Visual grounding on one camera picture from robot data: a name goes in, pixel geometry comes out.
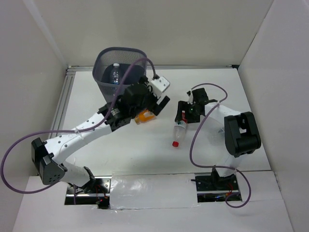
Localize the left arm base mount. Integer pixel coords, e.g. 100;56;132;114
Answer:
64;176;112;209

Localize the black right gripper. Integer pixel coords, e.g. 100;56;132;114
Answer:
175;101;201;123

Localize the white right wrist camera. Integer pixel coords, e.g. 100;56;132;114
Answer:
186;90;193;104

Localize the crushed blue label bottle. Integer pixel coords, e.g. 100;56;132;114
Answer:
110;63;122;85

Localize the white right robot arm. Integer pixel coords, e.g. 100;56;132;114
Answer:
172;88;261;189

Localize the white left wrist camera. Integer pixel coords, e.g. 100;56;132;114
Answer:
149;76;170;96

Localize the aluminium frame rail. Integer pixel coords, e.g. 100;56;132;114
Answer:
43;64;239;155

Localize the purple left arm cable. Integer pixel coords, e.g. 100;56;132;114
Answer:
0;58;157;205

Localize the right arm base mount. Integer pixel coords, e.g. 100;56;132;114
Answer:
191;171;242;203

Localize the red label water bottle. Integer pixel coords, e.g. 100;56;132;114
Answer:
172;111;187;148

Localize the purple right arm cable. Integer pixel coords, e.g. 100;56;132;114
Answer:
189;83;253;209

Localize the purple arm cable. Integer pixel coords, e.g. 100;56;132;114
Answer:
0;58;157;205
189;83;253;209

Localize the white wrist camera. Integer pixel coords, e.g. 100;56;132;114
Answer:
186;90;193;104
149;76;170;96

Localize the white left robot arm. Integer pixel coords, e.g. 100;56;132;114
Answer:
31;76;170;193

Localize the grey mesh waste bin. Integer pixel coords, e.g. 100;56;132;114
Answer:
92;47;147;102

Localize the squashed clear blue-label bottle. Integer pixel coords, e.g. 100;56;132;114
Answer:
208;128;225;145

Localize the small orange juice bottle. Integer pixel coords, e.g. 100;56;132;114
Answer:
134;109;156;124

